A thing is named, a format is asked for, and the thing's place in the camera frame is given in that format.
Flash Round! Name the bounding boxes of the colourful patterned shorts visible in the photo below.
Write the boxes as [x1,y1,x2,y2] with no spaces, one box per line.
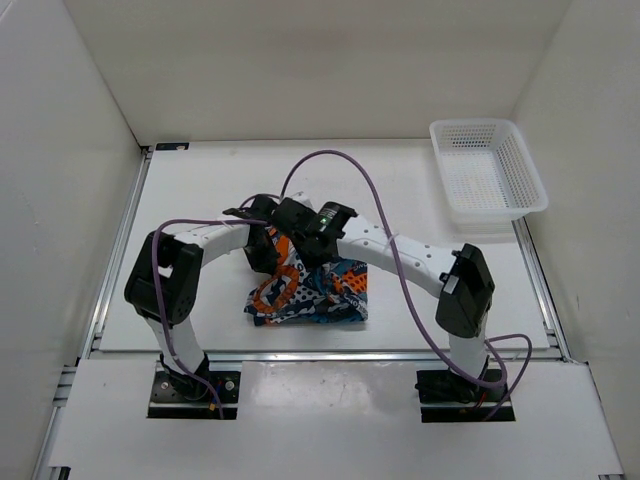
[244,227,368,327]

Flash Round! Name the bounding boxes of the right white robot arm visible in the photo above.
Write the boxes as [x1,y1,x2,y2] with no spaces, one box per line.
[270,198,507,400]

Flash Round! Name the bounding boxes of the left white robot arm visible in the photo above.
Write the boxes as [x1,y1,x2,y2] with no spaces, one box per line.
[124,194,278,407]

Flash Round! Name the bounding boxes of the small black label sticker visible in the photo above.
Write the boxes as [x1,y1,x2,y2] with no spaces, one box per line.
[155,142,190,151]

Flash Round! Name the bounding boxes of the white plastic basket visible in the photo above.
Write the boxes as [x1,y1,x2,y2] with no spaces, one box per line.
[429,118,549,226]

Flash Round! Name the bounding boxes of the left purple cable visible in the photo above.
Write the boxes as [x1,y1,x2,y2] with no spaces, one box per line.
[153,193,281,419]

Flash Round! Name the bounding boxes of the front aluminium rail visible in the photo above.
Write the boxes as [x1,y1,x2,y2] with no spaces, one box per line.
[207,350,441,362]

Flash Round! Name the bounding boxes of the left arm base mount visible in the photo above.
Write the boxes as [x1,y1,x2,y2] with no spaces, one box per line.
[147,361,241,421]

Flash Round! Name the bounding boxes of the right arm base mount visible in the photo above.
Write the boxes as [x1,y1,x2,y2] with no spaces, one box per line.
[415,370,516,424]

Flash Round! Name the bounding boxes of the right aluminium rail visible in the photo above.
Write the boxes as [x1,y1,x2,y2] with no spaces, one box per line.
[512,218,573,363]

